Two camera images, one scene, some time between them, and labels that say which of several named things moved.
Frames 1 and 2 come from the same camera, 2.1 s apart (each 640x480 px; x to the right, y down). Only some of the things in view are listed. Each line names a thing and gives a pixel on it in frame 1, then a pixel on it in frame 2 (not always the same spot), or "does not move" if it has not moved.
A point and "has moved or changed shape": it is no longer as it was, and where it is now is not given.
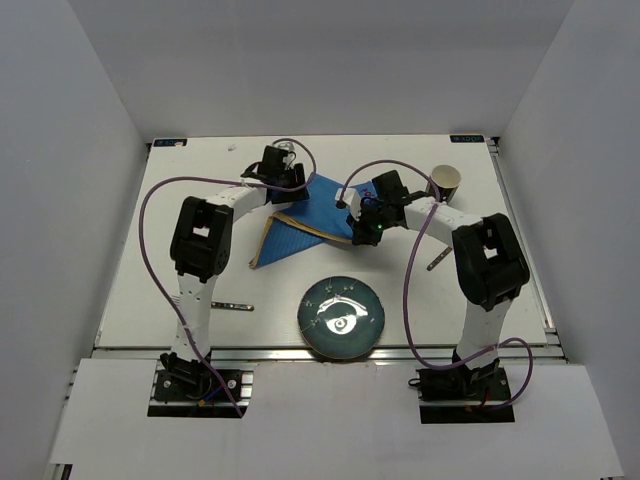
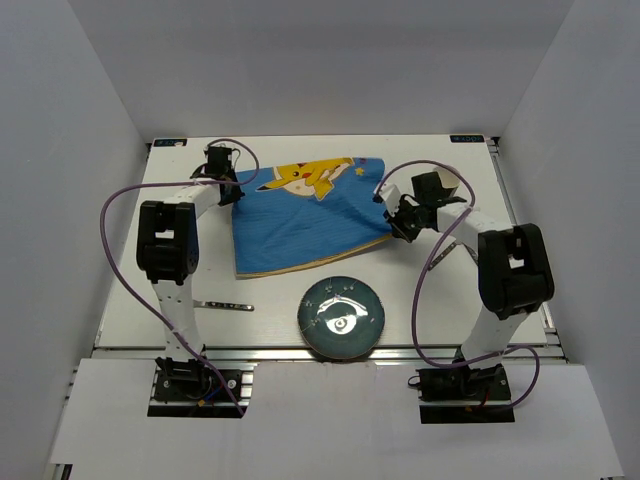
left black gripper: x=291 y=196 -> x=233 y=197
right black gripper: x=360 y=233 -> x=396 y=224
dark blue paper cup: x=447 y=179 does not move
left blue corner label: x=169 y=142 does not move
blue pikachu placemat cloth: x=320 y=221 has moved or changed shape
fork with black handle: x=243 y=307 does not move
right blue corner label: x=467 y=139 does not move
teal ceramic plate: x=341 y=317 does not move
